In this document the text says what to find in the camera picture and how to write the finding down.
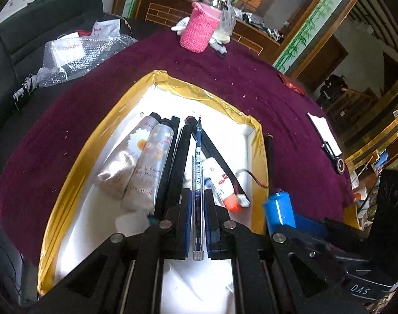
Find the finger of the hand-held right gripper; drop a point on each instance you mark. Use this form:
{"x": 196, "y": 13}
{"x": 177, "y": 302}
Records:
{"x": 316, "y": 252}
{"x": 311, "y": 225}

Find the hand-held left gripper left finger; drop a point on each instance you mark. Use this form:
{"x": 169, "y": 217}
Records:
{"x": 185, "y": 225}

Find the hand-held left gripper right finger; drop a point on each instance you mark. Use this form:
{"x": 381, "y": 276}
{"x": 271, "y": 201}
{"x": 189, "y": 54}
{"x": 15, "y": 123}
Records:
{"x": 209, "y": 225}

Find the blue battery pack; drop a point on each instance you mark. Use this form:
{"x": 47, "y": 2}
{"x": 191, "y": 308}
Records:
{"x": 279, "y": 209}

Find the white bottle orange cap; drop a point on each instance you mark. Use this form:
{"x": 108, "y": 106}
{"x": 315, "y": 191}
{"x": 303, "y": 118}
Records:
{"x": 220, "y": 180}

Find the blue pen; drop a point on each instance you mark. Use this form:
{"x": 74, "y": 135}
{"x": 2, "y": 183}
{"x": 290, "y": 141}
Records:
{"x": 198, "y": 176}

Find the plain black marker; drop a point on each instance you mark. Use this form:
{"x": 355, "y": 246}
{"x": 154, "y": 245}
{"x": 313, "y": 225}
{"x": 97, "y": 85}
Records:
{"x": 223, "y": 163}

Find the black marker blue caps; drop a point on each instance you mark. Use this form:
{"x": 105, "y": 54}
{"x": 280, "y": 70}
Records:
{"x": 167, "y": 163}

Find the white tube pale flower print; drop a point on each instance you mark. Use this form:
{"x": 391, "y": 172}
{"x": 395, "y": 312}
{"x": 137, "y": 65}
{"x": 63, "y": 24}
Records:
{"x": 148, "y": 170}

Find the black marker red caps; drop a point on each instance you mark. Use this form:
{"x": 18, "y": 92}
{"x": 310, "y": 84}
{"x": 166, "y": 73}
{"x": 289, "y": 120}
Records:
{"x": 182, "y": 157}

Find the black marker yellow caps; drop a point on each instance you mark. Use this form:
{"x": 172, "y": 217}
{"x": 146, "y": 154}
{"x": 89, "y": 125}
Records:
{"x": 270, "y": 160}

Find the silver tube daisy print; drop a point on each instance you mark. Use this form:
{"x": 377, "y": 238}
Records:
{"x": 120, "y": 163}

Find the white box gold tape rim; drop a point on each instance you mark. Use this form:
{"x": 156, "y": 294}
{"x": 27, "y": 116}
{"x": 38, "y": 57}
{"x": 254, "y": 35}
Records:
{"x": 87, "y": 157}

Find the yellow tape roll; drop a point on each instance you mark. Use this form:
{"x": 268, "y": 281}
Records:
{"x": 353, "y": 217}

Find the black tape roll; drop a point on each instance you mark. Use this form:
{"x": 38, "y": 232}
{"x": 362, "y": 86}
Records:
{"x": 341, "y": 166}

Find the white paper sheet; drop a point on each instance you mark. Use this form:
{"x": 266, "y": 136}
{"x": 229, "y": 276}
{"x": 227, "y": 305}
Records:
{"x": 323, "y": 127}

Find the red foil packet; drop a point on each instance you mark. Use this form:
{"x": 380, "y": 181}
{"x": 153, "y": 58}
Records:
{"x": 292, "y": 85}

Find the purple velvet tablecloth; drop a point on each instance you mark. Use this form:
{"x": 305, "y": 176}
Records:
{"x": 71, "y": 121}

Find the bubble wrap sheet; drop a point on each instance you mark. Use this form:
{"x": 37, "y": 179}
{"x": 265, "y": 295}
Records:
{"x": 87, "y": 55}

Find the clear plastic bag white contents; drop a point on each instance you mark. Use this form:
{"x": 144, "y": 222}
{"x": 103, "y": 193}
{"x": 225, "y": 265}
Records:
{"x": 228, "y": 19}

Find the white packet red print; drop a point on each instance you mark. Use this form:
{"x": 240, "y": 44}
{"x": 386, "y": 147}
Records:
{"x": 104, "y": 29}

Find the wooden cabinet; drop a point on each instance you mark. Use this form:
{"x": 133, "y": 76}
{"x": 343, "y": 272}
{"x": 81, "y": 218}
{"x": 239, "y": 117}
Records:
{"x": 166, "y": 9}

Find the black sofa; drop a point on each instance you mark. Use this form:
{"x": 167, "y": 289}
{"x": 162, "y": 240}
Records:
{"x": 28, "y": 32}

